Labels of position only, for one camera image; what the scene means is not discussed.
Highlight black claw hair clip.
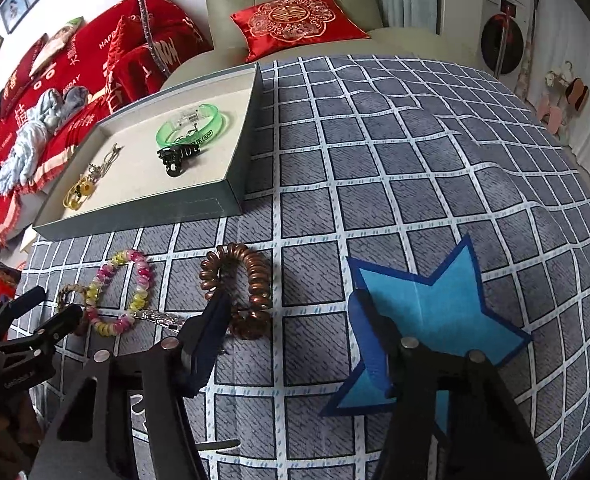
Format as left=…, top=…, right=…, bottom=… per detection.
left=156, top=142, right=201, bottom=178

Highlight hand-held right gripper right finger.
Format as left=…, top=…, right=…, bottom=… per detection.
left=347, top=287, right=551, bottom=480

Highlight grey checkered tablecloth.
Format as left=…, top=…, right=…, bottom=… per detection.
left=17, top=54, right=590, bottom=480

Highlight silver chain with pink charm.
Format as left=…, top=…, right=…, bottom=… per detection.
left=132, top=310, right=186, bottom=331

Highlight blue star sticker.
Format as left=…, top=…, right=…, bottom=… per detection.
left=320, top=234, right=533, bottom=436

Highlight brown spiral hair tie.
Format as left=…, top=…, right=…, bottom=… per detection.
left=199, top=243, right=273, bottom=341

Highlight red embroidered cushion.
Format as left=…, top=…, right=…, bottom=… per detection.
left=230, top=0, right=371, bottom=63

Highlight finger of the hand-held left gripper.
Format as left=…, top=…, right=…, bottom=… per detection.
left=0, top=304, right=84, bottom=361
left=0, top=286, right=48, bottom=346

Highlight white printed pillow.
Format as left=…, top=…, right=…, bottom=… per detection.
left=30, top=17, right=83, bottom=76

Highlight person's left hand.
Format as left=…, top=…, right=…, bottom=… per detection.
left=0, top=395, right=43, bottom=468

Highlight flexible phone stand pole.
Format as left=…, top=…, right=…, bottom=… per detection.
left=132, top=0, right=173, bottom=81

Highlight light blue crumpled clothes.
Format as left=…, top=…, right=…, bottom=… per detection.
left=0, top=89, right=68, bottom=196

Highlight grey crumpled cloth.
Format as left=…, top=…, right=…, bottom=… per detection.
left=62, top=85, right=90, bottom=113

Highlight green translucent bracelet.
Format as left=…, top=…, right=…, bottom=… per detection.
left=155, top=103, right=228, bottom=148

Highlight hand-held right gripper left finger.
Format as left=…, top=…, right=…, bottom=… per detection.
left=30, top=287, right=233, bottom=480

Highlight red printed sofa blanket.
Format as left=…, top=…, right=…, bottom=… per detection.
left=0, top=0, right=213, bottom=246

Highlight red lettered pillow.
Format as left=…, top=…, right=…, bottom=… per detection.
left=0, top=34, right=48, bottom=111

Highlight braided rope bracelet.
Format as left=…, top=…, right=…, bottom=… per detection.
left=56, top=282, right=88, bottom=336

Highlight hanging pink slippers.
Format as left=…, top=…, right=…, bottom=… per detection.
left=538, top=62, right=589, bottom=136

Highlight grey tray with cream lining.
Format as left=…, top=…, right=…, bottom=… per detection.
left=32, top=62, right=265, bottom=242

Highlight yellow sunflower bracelet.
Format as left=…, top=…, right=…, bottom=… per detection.
left=63, top=175, right=96, bottom=210

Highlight pink and yellow beaded bracelet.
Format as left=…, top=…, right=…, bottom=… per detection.
left=84, top=248, right=152, bottom=337

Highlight white washing machine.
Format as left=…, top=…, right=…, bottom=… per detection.
left=480, top=0, right=533, bottom=78

